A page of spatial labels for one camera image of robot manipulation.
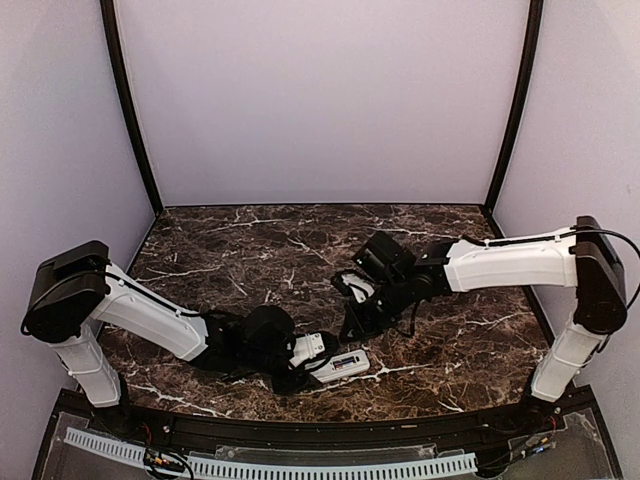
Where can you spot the white remote control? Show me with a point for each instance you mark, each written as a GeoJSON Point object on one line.
{"type": "Point", "coordinates": [326, 373]}

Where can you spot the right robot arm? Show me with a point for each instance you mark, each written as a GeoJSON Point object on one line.
{"type": "Point", "coordinates": [388, 279]}

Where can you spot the black frame post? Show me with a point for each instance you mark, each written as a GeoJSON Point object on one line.
{"type": "Point", "coordinates": [126, 100]}
{"type": "Point", "coordinates": [518, 103]}

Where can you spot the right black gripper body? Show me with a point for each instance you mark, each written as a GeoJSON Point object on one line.
{"type": "Point", "coordinates": [379, 316]}

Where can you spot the white slotted cable duct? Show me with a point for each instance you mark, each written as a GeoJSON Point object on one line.
{"type": "Point", "coordinates": [251, 463]}

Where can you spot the black front rail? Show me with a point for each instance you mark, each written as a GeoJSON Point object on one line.
{"type": "Point", "coordinates": [577, 418]}

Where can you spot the right black frame post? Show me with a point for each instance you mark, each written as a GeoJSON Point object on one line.
{"type": "Point", "coordinates": [518, 103]}

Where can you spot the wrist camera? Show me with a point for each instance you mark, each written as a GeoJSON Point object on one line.
{"type": "Point", "coordinates": [353, 285]}
{"type": "Point", "coordinates": [310, 350]}

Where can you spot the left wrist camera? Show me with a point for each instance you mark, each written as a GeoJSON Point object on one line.
{"type": "Point", "coordinates": [310, 350]}

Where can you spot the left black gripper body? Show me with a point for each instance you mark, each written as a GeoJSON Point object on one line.
{"type": "Point", "coordinates": [284, 386]}

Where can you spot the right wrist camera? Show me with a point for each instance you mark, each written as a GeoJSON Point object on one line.
{"type": "Point", "coordinates": [353, 285]}

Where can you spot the left black frame post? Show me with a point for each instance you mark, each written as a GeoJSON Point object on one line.
{"type": "Point", "coordinates": [126, 100]}

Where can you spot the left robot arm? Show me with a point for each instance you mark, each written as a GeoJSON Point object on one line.
{"type": "Point", "coordinates": [82, 284]}

